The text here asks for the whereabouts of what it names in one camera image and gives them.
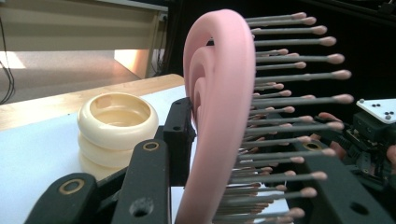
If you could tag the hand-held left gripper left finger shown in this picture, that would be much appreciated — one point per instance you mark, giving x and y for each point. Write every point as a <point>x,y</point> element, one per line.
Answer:
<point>179,140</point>

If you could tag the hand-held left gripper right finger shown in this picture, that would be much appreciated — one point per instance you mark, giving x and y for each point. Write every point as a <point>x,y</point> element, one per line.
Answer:
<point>274,146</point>

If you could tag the pink hairbrush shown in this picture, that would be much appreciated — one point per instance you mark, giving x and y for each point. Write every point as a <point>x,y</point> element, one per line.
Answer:
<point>221,102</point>

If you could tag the cream ribbed cup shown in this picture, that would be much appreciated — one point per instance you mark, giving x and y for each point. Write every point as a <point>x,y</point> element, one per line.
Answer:
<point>115,137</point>

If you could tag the white table cover sheet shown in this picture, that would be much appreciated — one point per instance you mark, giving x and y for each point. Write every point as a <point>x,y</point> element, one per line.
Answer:
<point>37,155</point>

